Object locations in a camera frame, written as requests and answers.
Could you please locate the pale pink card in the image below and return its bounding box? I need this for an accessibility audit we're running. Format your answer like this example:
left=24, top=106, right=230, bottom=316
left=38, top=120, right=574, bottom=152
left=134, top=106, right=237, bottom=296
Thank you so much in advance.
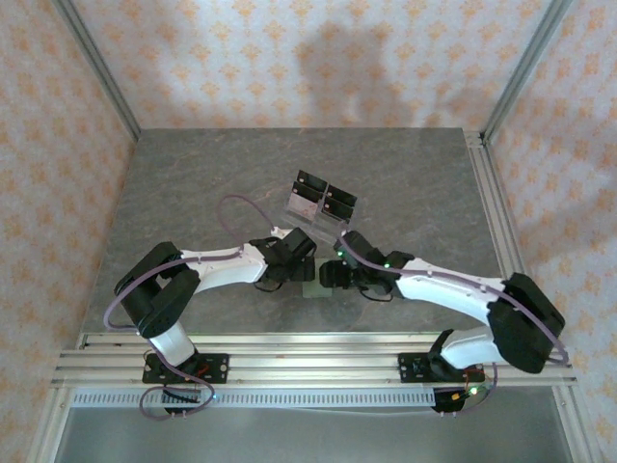
left=287, top=193, right=319, bottom=214

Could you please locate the black controller board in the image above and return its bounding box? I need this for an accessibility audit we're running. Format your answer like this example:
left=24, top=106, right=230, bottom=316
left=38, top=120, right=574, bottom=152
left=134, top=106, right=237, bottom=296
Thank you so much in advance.
left=430, top=383, right=494, bottom=417
left=161, top=388, right=203, bottom=417

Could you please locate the black card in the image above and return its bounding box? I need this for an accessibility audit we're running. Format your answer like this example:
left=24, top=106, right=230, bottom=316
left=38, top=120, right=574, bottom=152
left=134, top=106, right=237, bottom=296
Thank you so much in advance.
left=325, top=182, right=361, bottom=204
left=296, top=169, right=329, bottom=190
left=291, top=180, right=323, bottom=202
left=320, top=196, right=357, bottom=219

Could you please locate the aluminium frame post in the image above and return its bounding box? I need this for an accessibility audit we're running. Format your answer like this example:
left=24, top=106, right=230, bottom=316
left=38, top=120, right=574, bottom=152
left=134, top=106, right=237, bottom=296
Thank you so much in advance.
left=51, top=0, right=142, bottom=142
left=481, top=0, right=575, bottom=141

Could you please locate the aluminium frame leg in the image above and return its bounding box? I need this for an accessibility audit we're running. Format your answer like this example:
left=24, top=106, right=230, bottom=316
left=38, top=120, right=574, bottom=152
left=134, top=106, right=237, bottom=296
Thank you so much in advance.
left=551, top=385, right=602, bottom=463
left=31, top=385, right=73, bottom=463

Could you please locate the grey metal lower panel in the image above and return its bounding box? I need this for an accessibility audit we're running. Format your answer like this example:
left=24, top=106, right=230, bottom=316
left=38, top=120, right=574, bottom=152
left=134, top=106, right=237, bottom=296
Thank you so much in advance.
left=55, top=407, right=573, bottom=463

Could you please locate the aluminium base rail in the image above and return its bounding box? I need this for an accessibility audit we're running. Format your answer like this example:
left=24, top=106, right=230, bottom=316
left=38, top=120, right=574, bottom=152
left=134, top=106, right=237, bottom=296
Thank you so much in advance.
left=50, top=331, right=577, bottom=387

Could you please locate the aluminium side rail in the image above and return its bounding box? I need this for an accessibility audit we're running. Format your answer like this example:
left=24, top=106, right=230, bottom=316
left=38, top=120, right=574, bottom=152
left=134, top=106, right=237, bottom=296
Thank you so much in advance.
left=464, top=128, right=550, bottom=348

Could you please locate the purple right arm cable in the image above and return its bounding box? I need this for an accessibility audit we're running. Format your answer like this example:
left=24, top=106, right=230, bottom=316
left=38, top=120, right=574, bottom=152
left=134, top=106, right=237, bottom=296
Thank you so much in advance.
left=339, top=231, right=570, bottom=417

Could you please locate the slotted cable duct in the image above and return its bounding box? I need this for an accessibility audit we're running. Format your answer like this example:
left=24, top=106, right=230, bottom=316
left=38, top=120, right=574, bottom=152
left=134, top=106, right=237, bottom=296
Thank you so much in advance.
left=70, top=389, right=438, bottom=409

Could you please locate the green card holder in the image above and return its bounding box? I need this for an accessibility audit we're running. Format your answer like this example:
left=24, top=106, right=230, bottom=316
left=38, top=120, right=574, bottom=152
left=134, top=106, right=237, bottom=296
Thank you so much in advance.
left=302, top=282, right=334, bottom=300

